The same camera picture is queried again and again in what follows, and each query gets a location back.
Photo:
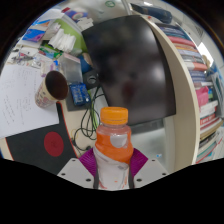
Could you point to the white tissue stack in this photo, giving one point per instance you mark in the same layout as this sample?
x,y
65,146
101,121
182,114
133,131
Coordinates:
x,y
63,40

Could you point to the orange-capped drink bottle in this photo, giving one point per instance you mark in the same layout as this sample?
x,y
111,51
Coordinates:
x,y
113,150

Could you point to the white handwritten paper sheet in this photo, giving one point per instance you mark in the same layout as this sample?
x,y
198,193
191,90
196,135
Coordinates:
x,y
23,100

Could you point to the patterned paper cup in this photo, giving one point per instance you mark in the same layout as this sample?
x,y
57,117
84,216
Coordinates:
x,y
43,95

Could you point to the clear plastic pouch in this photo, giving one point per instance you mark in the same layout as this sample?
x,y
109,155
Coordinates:
x,y
71,68

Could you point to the wall shelf with books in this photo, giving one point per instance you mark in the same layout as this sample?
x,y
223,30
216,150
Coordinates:
x,y
181,100

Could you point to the black desk mat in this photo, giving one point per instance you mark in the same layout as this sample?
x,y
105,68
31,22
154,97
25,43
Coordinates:
x,y
30,146

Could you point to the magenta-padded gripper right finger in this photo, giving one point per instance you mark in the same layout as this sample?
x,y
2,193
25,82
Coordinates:
x,y
151,171

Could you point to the black computer monitor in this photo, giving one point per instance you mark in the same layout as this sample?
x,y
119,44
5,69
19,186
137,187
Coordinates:
x,y
133,66

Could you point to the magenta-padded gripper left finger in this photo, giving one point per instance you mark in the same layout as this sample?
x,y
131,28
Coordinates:
x,y
73,171

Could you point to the flat round red coaster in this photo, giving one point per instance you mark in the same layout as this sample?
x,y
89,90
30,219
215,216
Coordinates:
x,y
53,144

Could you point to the blue circuit board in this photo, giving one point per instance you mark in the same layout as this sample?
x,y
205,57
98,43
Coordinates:
x,y
79,94

